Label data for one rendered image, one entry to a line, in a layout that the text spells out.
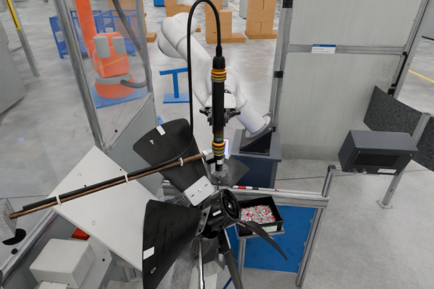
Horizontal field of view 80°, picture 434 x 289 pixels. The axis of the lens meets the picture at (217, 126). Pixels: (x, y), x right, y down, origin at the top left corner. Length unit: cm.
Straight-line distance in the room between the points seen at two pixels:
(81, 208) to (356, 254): 208
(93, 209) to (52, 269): 37
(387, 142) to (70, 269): 137
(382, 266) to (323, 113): 140
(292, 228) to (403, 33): 194
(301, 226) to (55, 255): 123
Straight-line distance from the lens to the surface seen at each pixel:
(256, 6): 890
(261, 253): 191
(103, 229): 90
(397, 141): 140
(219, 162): 88
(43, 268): 123
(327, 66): 271
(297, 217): 165
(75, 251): 122
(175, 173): 89
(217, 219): 87
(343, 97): 289
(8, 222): 81
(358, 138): 133
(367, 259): 251
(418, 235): 288
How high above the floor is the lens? 189
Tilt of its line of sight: 31 degrees down
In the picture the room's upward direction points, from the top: straight up
